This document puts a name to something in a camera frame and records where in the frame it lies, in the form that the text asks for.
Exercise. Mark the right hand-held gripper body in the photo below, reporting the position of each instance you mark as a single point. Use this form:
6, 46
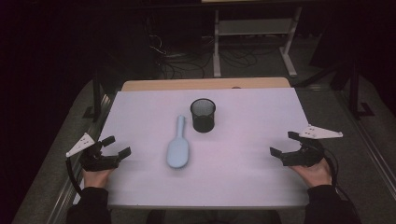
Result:
306, 155

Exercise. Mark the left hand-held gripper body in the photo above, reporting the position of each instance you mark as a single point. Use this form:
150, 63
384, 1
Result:
93, 160

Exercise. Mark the light blue hairbrush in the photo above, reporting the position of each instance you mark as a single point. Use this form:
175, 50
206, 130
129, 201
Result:
178, 152

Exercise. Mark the black mesh pen holder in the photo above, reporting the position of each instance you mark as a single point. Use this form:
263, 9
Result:
203, 119

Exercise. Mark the person's left hand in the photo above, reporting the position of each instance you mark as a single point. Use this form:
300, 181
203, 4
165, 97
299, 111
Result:
96, 179

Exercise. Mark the person's right hand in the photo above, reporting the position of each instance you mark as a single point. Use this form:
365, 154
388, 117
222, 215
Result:
316, 175

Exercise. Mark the white table cover sheet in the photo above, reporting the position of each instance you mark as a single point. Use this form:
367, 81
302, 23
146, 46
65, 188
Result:
236, 155

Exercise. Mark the black metal stand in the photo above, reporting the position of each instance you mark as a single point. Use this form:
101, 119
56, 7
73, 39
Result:
97, 99
355, 90

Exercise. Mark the grey metal floor rail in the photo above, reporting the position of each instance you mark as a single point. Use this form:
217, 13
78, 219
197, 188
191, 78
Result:
373, 149
74, 177

